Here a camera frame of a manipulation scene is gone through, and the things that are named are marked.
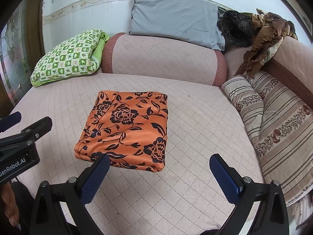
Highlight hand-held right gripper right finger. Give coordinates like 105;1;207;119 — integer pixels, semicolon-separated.
209;153;290;235

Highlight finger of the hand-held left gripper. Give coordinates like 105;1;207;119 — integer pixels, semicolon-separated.
0;111;22;133
21;117;53;142

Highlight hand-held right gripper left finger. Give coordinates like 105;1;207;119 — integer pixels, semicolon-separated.
29;154;111;235

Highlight orange floral blouse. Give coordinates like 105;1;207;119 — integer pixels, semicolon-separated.
74;90;169;173

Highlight person's left hand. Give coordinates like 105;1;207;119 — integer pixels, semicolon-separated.
0;182;20;227

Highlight stained glass door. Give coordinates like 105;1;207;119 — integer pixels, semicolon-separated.
0;0;46;103

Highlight green patterned pillow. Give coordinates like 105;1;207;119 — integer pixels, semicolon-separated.
30;29;110;88

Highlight striped floral quilt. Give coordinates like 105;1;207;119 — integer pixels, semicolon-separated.
241;70;313;206

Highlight pink sofa backrest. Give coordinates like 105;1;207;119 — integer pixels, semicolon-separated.
263;35;313;108

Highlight pink bolster cushion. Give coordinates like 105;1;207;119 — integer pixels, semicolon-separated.
101;32;228;87

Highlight black furry garment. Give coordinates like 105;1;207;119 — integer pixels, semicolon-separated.
216;10;258;48

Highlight brown ruffled cloth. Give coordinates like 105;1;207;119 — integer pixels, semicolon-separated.
235;8;299;80

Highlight grey pillow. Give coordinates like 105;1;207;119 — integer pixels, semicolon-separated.
129;0;226;52

